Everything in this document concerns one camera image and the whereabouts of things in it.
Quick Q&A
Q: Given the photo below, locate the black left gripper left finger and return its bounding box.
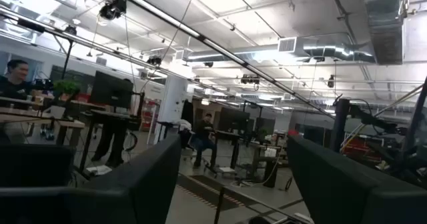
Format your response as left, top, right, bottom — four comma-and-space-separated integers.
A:
0, 133, 183, 224

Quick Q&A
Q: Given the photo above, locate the rectangular metal duct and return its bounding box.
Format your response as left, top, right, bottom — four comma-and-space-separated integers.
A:
364, 0, 407, 66

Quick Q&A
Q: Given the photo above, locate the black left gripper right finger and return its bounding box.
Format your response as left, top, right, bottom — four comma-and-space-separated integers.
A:
286, 135, 427, 224

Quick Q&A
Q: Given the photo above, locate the wooden desk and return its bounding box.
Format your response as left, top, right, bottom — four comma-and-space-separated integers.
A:
0, 95, 87, 148

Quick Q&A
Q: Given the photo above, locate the overhead LED light bar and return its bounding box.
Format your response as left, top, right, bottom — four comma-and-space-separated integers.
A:
0, 5, 241, 101
98, 0, 336, 120

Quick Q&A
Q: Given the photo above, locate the small potted plant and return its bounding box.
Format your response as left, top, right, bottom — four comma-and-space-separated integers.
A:
53, 79, 81, 101

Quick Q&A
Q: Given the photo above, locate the silver round ventilation duct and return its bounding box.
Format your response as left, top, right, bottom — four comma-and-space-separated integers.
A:
185, 35, 378, 65

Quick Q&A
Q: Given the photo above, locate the striped floor rug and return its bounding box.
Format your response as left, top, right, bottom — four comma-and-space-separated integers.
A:
175, 173, 260, 212

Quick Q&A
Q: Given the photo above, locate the person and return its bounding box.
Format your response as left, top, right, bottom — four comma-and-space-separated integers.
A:
0, 59, 36, 111
90, 78, 136, 168
191, 113, 220, 170

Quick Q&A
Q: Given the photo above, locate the black standing desk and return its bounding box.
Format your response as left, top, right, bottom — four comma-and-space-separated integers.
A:
213, 129, 244, 170
78, 109, 143, 173

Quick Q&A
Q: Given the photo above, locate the black monitor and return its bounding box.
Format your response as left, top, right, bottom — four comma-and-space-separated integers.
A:
217, 107, 251, 133
89, 70, 134, 110

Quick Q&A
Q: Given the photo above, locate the black vertical pole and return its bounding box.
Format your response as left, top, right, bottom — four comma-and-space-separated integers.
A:
330, 98, 351, 153

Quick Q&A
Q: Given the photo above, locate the red shelf unit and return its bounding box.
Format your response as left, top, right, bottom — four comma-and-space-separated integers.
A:
139, 98, 161, 132

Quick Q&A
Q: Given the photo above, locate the black overhead camera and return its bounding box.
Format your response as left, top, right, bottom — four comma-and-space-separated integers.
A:
98, 0, 128, 22

